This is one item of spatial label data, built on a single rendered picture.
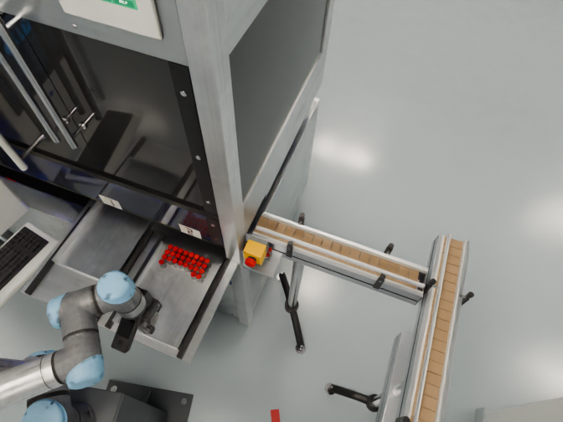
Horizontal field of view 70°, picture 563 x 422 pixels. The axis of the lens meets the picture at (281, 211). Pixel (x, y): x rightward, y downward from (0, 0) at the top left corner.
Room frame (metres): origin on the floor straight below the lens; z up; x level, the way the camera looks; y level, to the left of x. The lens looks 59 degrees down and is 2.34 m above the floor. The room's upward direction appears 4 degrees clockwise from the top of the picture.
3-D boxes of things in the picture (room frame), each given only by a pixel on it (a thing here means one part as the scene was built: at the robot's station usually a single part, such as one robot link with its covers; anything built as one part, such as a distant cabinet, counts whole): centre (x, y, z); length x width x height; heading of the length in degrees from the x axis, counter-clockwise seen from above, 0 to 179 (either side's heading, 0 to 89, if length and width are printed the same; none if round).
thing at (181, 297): (0.50, 0.39, 0.90); 0.34 x 0.26 x 0.04; 162
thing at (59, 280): (0.59, 0.54, 0.87); 0.70 x 0.48 x 0.02; 72
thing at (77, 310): (0.26, 0.46, 1.39); 0.11 x 0.11 x 0.08; 24
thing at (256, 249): (0.64, 0.09, 1.00); 0.08 x 0.07 x 0.07; 162
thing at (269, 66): (1.10, 0.01, 1.51); 0.85 x 0.01 x 0.59; 162
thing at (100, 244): (0.71, 0.68, 0.90); 0.34 x 0.26 x 0.04; 162
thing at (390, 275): (0.69, -0.23, 0.92); 0.69 x 0.15 x 0.16; 72
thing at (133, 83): (0.73, 0.41, 1.51); 0.43 x 0.01 x 0.59; 72
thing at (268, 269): (0.68, 0.06, 0.87); 0.14 x 0.13 x 0.02; 162
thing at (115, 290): (0.32, 0.38, 1.39); 0.09 x 0.08 x 0.11; 114
